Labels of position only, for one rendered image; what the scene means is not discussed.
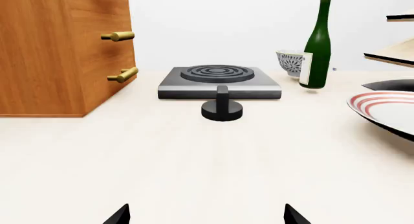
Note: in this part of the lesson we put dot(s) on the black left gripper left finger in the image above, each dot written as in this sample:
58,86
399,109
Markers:
122,216

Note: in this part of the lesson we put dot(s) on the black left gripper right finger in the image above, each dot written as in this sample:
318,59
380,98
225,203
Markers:
292,216

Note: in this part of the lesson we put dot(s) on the black stove knob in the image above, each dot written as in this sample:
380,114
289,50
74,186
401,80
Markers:
222,108

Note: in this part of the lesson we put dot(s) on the grey electric stove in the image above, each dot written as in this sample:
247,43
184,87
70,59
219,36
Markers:
219,84

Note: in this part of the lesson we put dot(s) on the red striped white plate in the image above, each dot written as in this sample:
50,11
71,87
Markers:
385,110

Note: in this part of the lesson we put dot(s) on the patterned white bowl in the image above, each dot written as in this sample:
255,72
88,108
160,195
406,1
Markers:
290,62

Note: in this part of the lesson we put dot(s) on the green wine bottle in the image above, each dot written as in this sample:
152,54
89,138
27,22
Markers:
317,44

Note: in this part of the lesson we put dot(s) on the wooden drawer cabinet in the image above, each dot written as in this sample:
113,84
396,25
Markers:
61,51

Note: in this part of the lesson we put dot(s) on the wooden shelf rack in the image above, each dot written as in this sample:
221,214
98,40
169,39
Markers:
393,50

